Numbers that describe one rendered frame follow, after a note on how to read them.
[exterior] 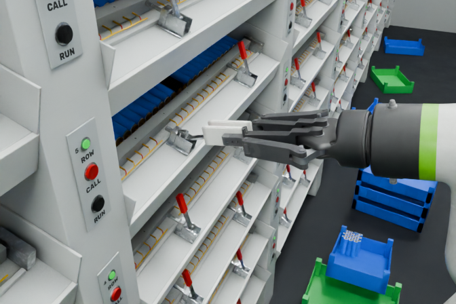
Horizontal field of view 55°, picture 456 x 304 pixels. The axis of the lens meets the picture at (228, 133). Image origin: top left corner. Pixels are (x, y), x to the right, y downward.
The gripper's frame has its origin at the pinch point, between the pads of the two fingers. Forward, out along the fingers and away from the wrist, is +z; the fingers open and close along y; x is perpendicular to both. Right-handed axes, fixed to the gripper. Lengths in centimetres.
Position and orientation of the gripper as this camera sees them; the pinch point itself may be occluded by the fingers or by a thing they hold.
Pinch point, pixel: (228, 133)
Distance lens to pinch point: 64.3
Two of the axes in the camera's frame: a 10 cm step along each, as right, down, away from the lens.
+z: -9.0, -0.4, 4.4
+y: 4.1, -4.7, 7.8
